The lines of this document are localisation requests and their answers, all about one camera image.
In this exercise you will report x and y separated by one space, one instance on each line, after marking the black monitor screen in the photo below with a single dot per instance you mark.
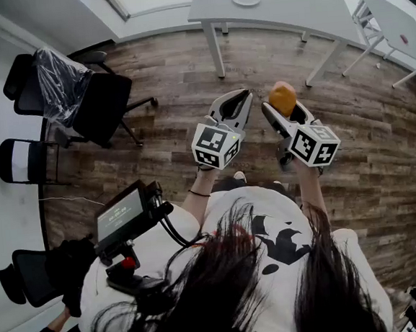
120 216

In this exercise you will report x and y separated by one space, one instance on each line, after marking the white table with red item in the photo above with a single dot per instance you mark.
391 22

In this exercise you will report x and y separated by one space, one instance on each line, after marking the black mesh chair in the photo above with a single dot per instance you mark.
33 274

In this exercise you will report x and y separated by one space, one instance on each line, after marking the black clamp mount red knob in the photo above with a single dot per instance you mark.
131 280

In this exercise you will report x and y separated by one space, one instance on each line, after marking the person's right forearm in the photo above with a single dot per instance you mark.
311 188

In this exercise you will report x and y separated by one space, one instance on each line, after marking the person's black trousers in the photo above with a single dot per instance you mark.
228 186

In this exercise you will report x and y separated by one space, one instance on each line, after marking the person's left white shoe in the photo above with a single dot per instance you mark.
239 175

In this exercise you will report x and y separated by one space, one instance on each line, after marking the person's white shoe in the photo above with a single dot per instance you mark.
277 183
239 175

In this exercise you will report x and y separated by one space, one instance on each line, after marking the person's white printed shirt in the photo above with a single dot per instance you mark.
220 205

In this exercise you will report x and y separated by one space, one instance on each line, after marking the person's right white shoe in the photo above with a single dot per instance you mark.
277 183

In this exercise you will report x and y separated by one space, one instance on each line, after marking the black white folding chair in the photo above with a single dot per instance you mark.
4 157

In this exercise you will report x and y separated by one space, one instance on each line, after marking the clear plastic wrap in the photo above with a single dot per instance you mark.
60 88

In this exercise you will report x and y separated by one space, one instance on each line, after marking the black office chair plastic wrapped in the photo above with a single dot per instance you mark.
108 98

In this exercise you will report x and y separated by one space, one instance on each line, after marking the small red item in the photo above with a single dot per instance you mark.
404 38

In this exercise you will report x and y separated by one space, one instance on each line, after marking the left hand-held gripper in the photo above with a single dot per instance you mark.
215 144

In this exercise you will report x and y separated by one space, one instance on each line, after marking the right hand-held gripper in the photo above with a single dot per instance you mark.
314 145

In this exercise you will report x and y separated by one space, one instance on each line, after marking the orange-brown round object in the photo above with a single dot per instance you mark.
282 97

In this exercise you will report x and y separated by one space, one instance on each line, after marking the person's left forearm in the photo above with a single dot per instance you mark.
202 184

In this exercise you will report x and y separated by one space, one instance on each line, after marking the black wrist band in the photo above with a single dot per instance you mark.
197 194

